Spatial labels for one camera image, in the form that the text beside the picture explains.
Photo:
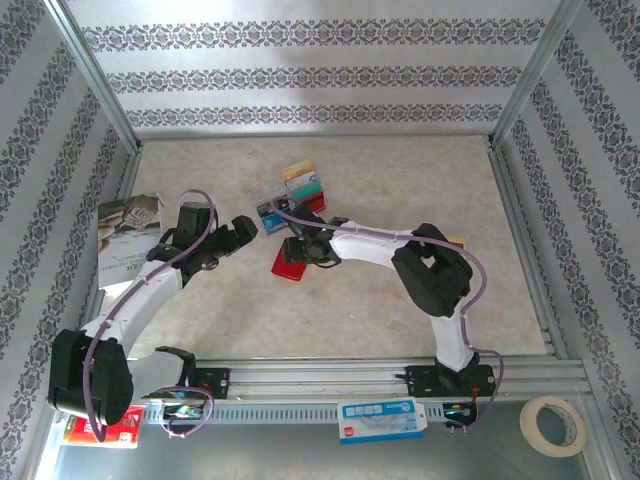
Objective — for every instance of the masking tape roll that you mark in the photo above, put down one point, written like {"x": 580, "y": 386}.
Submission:
{"x": 526, "y": 422}

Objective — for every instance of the dark blue card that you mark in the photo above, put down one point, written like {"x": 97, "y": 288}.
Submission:
{"x": 265, "y": 209}

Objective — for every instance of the aluminium frame post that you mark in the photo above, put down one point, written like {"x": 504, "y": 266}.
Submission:
{"x": 95, "y": 75}
{"x": 537, "y": 75}

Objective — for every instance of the red packet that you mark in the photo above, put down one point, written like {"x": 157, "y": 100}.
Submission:
{"x": 80, "y": 435}

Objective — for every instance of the blue white packet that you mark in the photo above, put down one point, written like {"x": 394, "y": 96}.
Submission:
{"x": 380, "y": 420}

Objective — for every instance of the paperback book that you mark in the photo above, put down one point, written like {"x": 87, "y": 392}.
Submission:
{"x": 125, "y": 225}

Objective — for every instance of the small yellow timer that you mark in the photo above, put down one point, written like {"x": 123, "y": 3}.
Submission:
{"x": 460, "y": 243}

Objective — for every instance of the teal card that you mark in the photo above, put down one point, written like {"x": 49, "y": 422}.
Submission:
{"x": 310, "y": 190}

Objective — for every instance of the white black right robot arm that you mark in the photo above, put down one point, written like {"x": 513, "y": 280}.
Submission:
{"x": 370, "y": 245}

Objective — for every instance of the small circuit board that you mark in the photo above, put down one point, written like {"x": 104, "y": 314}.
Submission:
{"x": 457, "y": 411}
{"x": 182, "y": 411}

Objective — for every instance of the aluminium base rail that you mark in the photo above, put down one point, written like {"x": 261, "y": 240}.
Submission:
{"x": 320, "y": 380}

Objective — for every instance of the clear plastic card case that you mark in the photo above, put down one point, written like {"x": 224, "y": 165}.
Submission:
{"x": 267, "y": 190}

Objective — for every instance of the white grey card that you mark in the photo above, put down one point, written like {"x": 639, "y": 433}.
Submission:
{"x": 307, "y": 179}

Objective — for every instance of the gold card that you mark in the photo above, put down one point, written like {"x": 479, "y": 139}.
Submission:
{"x": 297, "y": 169}

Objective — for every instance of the red card holder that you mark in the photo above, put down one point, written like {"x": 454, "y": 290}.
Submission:
{"x": 287, "y": 272}

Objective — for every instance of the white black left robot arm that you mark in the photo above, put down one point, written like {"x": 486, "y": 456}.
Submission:
{"x": 150, "y": 295}

